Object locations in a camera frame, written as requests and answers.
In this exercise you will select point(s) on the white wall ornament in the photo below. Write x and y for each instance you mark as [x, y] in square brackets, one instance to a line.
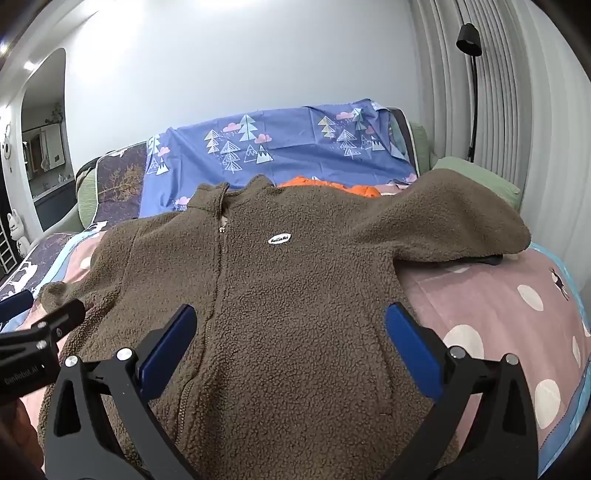
[6, 147]

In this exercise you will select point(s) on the black floor lamp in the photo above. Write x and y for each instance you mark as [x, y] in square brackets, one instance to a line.
[468, 41]

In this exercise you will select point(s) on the orange puffer jacket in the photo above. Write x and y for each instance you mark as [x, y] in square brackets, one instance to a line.
[332, 187]

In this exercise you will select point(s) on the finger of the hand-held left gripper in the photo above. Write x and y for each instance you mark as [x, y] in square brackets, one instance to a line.
[64, 316]
[14, 304]

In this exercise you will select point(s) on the green pillow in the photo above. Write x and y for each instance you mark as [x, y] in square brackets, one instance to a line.
[480, 177]
[421, 143]

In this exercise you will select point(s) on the arched wall mirror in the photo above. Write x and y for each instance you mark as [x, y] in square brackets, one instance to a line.
[44, 138]

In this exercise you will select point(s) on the blue tree-print sheet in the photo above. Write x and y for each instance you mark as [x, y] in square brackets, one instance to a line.
[286, 147]

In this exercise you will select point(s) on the dark purple patterned quilt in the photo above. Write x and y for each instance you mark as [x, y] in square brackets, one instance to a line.
[120, 180]

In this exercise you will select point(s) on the pink polka-dot blanket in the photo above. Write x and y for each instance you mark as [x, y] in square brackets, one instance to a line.
[489, 295]

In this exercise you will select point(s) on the white curtain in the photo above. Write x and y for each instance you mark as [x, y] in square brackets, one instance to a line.
[508, 115]

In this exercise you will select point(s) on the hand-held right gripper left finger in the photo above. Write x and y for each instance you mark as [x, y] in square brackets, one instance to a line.
[168, 353]

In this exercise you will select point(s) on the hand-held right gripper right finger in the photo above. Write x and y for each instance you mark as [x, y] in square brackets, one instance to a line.
[413, 353]

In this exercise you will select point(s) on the teal pillow with dark piping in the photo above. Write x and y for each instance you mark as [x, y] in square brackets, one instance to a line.
[400, 136]

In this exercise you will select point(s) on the brown fleece jacket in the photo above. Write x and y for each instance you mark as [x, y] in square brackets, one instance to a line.
[295, 300]

